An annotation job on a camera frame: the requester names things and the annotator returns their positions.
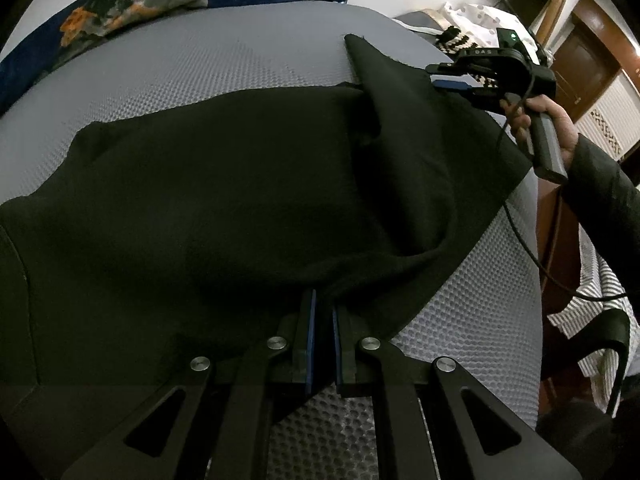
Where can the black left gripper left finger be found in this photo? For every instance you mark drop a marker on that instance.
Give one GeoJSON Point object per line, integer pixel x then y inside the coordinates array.
{"type": "Point", "coordinates": [217, 425]}

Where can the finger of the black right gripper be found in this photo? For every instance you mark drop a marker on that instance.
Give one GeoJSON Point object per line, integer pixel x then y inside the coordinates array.
{"type": "Point", "coordinates": [461, 88]}
{"type": "Point", "coordinates": [444, 68]}

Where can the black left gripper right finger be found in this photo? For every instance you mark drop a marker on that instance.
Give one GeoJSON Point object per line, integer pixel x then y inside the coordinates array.
{"type": "Point", "coordinates": [434, 420]}

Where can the black pants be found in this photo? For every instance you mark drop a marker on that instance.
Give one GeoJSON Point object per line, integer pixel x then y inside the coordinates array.
{"type": "Point", "coordinates": [166, 236]}

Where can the person's right hand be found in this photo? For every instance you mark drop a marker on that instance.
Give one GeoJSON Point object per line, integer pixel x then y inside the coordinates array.
{"type": "Point", "coordinates": [565, 129]}

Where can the white patterned cloth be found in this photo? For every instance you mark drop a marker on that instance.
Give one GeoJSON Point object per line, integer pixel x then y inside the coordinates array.
{"type": "Point", "coordinates": [482, 22]}

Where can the brown wooden door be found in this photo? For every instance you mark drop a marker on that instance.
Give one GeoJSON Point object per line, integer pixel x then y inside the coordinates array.
{"type": "Point", "coordinates": [594, 53]}

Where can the white lattice panel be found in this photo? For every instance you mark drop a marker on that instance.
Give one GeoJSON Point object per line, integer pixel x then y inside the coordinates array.
{"type": "Point", "coordinates": [612, 123]}

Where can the grey textured mattress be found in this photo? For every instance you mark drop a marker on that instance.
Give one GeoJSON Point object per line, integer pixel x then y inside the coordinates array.
{"type": "Point", "coordinates": [486, 316]}

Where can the striped white cloth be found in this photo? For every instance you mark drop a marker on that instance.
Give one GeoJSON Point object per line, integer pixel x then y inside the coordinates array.
{"type": "Point", "coordinates": [601, 328]}

